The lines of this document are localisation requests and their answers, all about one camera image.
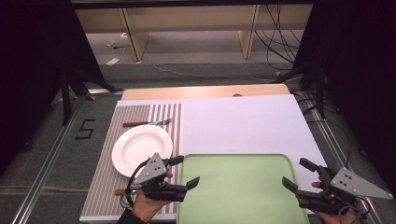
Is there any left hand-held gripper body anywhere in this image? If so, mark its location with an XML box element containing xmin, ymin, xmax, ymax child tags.
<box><xmin>130</xmin><ymin>151</ymin><xmax>189</xmax><ymax>203</ymax></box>

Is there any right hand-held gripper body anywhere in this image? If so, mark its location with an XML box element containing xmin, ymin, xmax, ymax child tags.
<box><xmin>295</xmin><ymin>166</ymin><xmax>394</xmax><ymax>217</ymax></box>

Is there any person's right hand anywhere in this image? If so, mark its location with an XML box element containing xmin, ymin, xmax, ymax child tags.
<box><xmin>311</xmin><ymin>181</ymin><xmax>360</xmax><ymax>224</ymax></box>

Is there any person's left hand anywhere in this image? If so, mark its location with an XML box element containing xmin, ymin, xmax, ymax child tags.
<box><xmin>131</xmin><ymin>172</ymin><xmax>174</xmax><ymax>224</ymax></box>

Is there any white round plate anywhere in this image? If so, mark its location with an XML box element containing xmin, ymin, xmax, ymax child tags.
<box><xmin>111</xmin><ymin>124</ymin><xmax>174</xmax><ymax>178</ymax></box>

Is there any green tray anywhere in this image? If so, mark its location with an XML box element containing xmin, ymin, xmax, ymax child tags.
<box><xmin>176</xmin><ymin>153</ymin><xmax>311</xmax><ymax>224</ymax></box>

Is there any striped grey placemat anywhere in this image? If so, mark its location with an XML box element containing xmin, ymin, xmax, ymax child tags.
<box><xmin>81</xmin><ymin>103</ymin><xmax>183</xmax><ymax>217</ymax></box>

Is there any person's dark sleeve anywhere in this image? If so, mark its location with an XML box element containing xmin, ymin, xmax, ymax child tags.
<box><xmin>116</xmin><ymin>208</ymin><xmax>148</xmax><ymax>224</ymax></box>

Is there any wooden table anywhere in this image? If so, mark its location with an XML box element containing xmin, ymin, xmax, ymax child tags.
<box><xmin>120</xmin><ymin>83</ymin><xmax>291</xmax><ymax>102</ymax></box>

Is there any black metal stand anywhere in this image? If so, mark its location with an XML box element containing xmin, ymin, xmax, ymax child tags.
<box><xmin>273</xmin><ymin>59</ymin><xmax>327</xmax><ymax>119</ymax></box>
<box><xmin>60</xmin><ymin>63</ymin><xmax>124</xmax><ymax>126</ymax></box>

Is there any white board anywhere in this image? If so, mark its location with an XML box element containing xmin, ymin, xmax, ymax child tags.
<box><xmin>78</xmin><ymin>94</ymin><xmax>328</xmax><ymax>223</ymax></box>

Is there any dark curtain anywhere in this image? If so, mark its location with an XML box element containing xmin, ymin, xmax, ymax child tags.
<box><xmin>0</xmin><ymin>0</ymin><xmax>106</xmax><ymax>178</ymax></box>
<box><xmin>292</xmin><ymin>0</ymin><xmax>396</xmax><ymax>195</ymax></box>

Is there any light wooden desk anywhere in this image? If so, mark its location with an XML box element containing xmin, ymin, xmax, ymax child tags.
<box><xmin>74</xmin><ymin>4</ymin><xmax>314</xmax><ymax>63</ymax></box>

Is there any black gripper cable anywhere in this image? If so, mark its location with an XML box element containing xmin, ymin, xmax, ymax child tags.
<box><xmin>120</xmin><ymin>158</ymin><xmax>151</xmax><ymax>209</ymax></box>
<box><xmin>337</xmin><ymin>197</ymin><xmax>372</xmax><ymax>224</ymax></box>

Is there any aluminium floor rail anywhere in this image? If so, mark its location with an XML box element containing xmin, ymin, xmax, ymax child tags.
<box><xmin>302</xmin><ymin>91</ymin><xmax>386</xmax><ymax>224</ymax></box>
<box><xmin>11</xmin><ymin>95</ymin><xmax>87</xmax><ymax>224</ymax></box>

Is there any wooden-handled utensil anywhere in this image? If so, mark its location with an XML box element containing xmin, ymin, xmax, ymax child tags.
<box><xmin>114</xmin><ymin>188</ymin><xmax>138</xmax><ymax>197</ymax></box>

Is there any fork with wooden handle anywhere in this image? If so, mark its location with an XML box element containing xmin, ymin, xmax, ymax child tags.
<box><xmin>122</xmin><ymin>118</ymin><xmax>173</xmax><ymax>128</ymax></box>

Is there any bundle of black cables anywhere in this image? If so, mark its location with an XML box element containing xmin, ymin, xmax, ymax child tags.
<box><xmin>254</xmin><ymin>4</ymin><xmax>304</xmax><ymax>71</ymax></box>

